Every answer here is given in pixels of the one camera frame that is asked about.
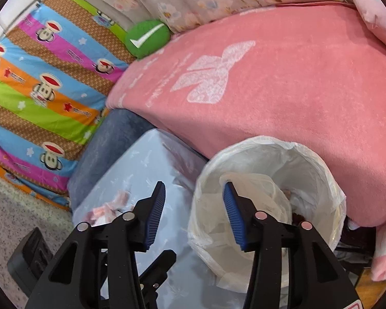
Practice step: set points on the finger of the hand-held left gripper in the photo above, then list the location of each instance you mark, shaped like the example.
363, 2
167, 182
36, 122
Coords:
160, 270

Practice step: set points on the clear plastic bag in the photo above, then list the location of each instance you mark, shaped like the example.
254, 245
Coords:
267, 196

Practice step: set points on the blue grey cushion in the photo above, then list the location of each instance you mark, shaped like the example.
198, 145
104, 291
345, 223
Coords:
109, 141

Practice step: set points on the white crumpled cloth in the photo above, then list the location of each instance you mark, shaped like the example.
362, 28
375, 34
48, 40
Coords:
109, 207

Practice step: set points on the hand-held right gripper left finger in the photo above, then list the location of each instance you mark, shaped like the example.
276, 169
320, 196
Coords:
155, 212

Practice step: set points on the green cushion with white check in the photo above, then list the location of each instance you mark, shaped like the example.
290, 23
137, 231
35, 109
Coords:
148, 38

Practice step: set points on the striped cartoon monkey quilt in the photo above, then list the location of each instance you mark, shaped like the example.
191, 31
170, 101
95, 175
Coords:
51, 54

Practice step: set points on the dark red velvet scrunchie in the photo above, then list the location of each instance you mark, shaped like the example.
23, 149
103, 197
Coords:
296, 219

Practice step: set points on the pink blanket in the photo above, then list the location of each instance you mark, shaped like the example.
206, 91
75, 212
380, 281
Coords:
292, 103

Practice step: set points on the white plastic lined bin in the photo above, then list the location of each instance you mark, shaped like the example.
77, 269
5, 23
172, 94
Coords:
308, 173

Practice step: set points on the dark furniture frame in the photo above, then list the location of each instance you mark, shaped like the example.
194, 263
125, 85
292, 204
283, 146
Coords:
357, 235

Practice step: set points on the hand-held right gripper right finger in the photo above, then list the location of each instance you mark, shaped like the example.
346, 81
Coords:
234, 219

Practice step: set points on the light blue palm print cloth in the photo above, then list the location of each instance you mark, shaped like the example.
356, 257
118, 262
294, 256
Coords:
138, 161

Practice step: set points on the pink pillow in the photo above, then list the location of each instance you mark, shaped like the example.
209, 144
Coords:
376, 13

